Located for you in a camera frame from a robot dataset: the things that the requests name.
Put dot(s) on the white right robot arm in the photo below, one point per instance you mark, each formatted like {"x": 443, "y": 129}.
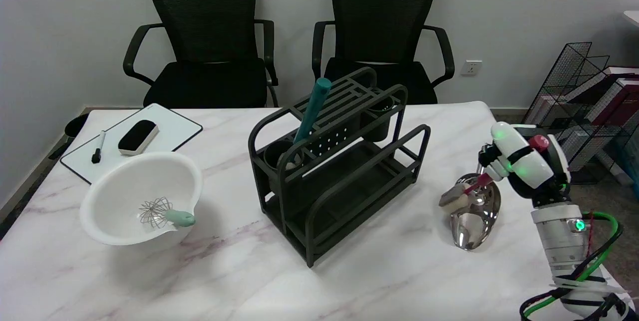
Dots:
{"x": 566, "y": 251}

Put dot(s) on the dark grey kitchen storage rack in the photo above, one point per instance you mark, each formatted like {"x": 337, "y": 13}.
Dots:
{"x": 335, "y": 161}

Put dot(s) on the pink sponge bottle brush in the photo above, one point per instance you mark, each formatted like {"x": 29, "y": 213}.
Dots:
{"x": 462, "y": 195}

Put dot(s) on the black whiteboard eraser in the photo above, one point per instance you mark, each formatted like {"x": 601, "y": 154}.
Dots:
{"x": 138, "y": 137}

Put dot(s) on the black mesh office chair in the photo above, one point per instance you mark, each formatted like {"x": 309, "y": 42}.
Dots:
{"x": 382, "y": 31}
{"x": 204, "y": 36}

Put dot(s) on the shiny metal scoop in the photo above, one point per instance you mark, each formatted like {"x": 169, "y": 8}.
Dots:
{"x": 474, "y": 213}

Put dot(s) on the white mixing bowl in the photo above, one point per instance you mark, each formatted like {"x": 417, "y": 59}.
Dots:
{"x": 142, "y": 198}

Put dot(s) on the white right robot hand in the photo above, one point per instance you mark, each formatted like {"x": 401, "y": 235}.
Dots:
{"x": 521, "y": 161}

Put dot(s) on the black chair base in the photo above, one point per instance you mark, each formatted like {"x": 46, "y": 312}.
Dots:
{"x": 70, "y": 134}

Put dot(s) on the stack of books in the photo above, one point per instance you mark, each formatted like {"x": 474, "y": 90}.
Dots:
{"x": 616, "y": 106}

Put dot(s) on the small whiteboard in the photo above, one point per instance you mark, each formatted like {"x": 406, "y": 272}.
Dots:
{"x": 131, "y": 142}

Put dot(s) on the black whiteboard marker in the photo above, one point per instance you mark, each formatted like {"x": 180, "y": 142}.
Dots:
{"x": 98, "y": 147}

